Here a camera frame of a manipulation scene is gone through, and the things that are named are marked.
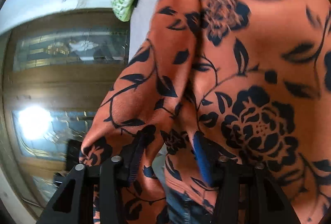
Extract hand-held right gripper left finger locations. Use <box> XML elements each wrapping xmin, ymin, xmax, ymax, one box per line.
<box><xmin>39</xmin><ymin>131</ymin><xmax>145</xmax><ymax>224</ymax></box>

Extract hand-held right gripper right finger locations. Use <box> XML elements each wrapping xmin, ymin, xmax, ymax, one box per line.
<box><xmin>194</xmin><ymin>131</ymin><xmax>302</xmax><ymax>224</ymax></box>

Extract orange black floral garment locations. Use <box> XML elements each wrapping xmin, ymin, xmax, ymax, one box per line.
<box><xmin>80</xmin><ymin>0</ymin><xmax>331</xmax><ymax>224</ymax></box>

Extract blue denim jeans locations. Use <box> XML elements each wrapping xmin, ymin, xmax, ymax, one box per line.
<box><xmin>165</xmin><ymin>186</ymin><xmax>216</xmax><ymax>224</ymax></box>

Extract wooden door with glass panels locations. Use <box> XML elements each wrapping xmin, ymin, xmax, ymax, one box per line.
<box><xmin>0</xmin><ymin>8</ymin><xmax>130</xmax><ymax>214</ymax></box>

